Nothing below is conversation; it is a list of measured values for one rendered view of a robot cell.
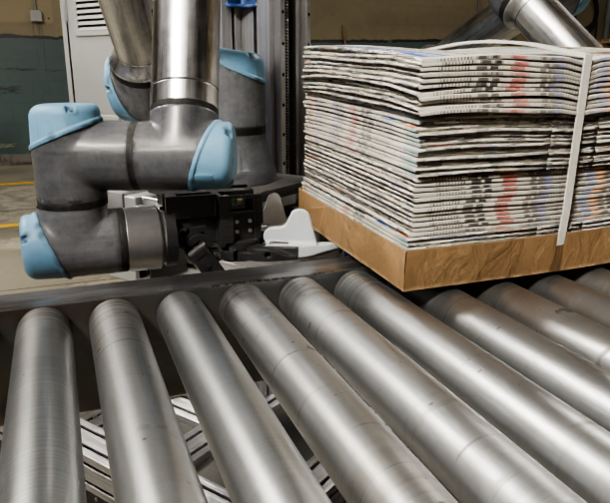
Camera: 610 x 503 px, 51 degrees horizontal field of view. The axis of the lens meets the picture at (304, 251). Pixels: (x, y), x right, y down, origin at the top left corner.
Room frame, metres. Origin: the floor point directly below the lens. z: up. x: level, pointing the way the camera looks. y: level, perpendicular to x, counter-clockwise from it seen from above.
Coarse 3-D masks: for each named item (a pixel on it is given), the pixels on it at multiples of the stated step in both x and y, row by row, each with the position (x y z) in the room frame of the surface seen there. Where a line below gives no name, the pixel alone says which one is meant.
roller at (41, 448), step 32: (32, 320) 0.54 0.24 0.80; (64, 320) 0.56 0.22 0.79; (32, 352) 0.47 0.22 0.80; (64, 352) 0.48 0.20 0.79; (32, 384) 0.42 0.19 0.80; (64, 384) 0.43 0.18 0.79; (32, 416) 0.37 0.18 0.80; (64, 416) 0.38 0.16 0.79; (32, 448) 0.34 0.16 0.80; (64, 448) 0.34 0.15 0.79; (0, 480) 0.32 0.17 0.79; (32, 480) 0.31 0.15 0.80; (64, 480) 0.31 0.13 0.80
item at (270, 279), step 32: (352, 256) 0.73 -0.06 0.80; (64, 288) 0.62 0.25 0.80; (96, 288) 0.62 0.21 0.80; (128, 288) 0.62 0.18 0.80; (160, 288) 0.62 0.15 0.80; (192, 288) 0.62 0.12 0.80; (224, 288) 0.63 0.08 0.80; (0, 320) 0.56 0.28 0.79; (0, 352) 0.56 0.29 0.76; (160, 352) 0.61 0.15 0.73; (0, 384) 0.56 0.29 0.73; (96, 384) 0.59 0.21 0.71; (0, 416) 0.55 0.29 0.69
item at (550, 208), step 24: (576, 72) 0.65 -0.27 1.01; (600, 72) 0.66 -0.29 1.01; (576, 96) 0.65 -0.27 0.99; (600, 96) 0.66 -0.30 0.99; (552, 144) 0.65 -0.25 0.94; (552, 168) 0.65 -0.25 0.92; (576, 168) 0.66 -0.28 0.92; (552, 192) 0.66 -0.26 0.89; (576, 192) 0.67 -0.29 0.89; (552, 216) 0.66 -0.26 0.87; (576, 216) 0.67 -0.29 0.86
